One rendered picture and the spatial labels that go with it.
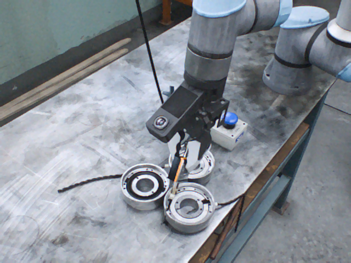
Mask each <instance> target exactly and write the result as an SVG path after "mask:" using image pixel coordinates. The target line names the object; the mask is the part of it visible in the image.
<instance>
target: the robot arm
mask: <svg viewBox="0 0 351 263"><path fill-rule="evenodd" d="M192 1H193V14H192V18H191V22H190V30H189V37H188V43H187V47H186V56H185V62H184V74H183V77H184V81H183V82H182V83H181V85H180V86H179V87H177V88H176V89H175V91H174V92H173V93H172V94H171V95H170V97H169V98H168V99H167V100H166V101H165V102H164V103H163V104H162V105H161V106H160V107H159V109H158V110H157V111H156V112H155V113H154V114H153V115H152V116H151V117H150V118H149V119H148V121H147V122H146V123H145V125H146V128H147V130H148V131H149V133H150V134H151V135H153V136H154V137H155V138H157V139H159V140H160V141H161V142H164V143H168V147H169V151H170V153H171V156H172V159H173V158H174V156H180V154H179V151H180V150H181V148H182V147H181V144H182V143H183V142H184V141H185V140H186V139H187V138H188V136H189V135H190V137H191V138H192V140H190V141H189V142H188V150H189V155H188V156H187V164H186V166H185V168H186V171H187V172H188V173H189V172H191V171H193V170H194V169H195V168H196V167H197V166H198V165H199V163H200V161H201V160H202V158H203V156H204V155H205V154H206V153H207V152H208V151H209V150H210V148H211V142H212V137H211V134H210V132H211V130H210V129H211V128H212V127H214V125H215V123H216V120H218V122H217V127H216V128H218V127H220V126H221V125H223V124H224V122H225V118H226V115H227V111H228V106H229V102H230V101H229V100H227V99H225V98H223V93H224V88H225V84H226V81H227V76H228V72H229V67H230V62H231V58H232V55H233V52H234V47H235V43H236V39H237V36H241V35H246V34H249V33H254V32H259V31H268V30H271V29H272V28H274V27H278V26H280V27H281V28H280V32H279V36H278V41H277V44H276V48H275V54H274V55H273V57H272V59H271V60H270V61H269V63H268V64H267V67H266V68H265V70H264V73H263V82H264V84H265V85H266V86H267V87H268V88H269V89H271V90H273V91H275V92H277V93H279V94H282V95H287V96H299V95H304V94H306V93H307V92H308V91H310V90H311V88H312V85H313V81H314V77H313V66H315V67H318V68H320V69H321V70H323V71H325V72H327V73H329V74H331V75H333V76H335V77H336V78H339V79H340V80H342V81H345V82H347V83H351V0H341V4H340V6H339V11H338V14H337V17H336V18H335V19H333V20H331V21H330V22H329V21H328V19H329V13H328V12H327V11H325V10H324V9H322V8H319V7H312V6H300V7H294V8H293V7H292V6H293V2H292V0H192ZM220 101H224V102H225V103H223V104H222V103H221V102H220ZM224 110H225V113H224V117H223V119H222V120H221V117H222V113H223V111H224ZM220 120H221V121H220Z"/></svg>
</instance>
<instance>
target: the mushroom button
mask: <svg viewBox="0 0 351 263"><path fill-rule="evenodd" d="M237 122H238V116H237V115H236V114H235V113H232V112H227V115H226V118H225V122H224V123H225V124H227V125H233V124H236V123H237Z"/></svg>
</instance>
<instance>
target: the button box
mask: <svg viewBox="0 0 351 263"><path fill-rule="evenodd" d="M217 122H218V120H216V123H215V125H214V127H212V128H211V129H210V130H211V132H210V134H211V137H212V141H213V142H214V143H216V144H218V145H221V146H222V147H224V148H225V149H227V150H228V151H230V152H231V151H232V150H233V149H234V148H235V146H236V145H237V144H238V143H239V142H240V141H241V140H242V139H243V138H244V137H245V133H246V128H247V126H248V124H246V123H244V122H242V121H241V120H239V119H238V122H237V123H236V124H233V125H227V124H225V123H224V124H223V125H221V126H220V127H218V128H216V127H217Z"/></svg>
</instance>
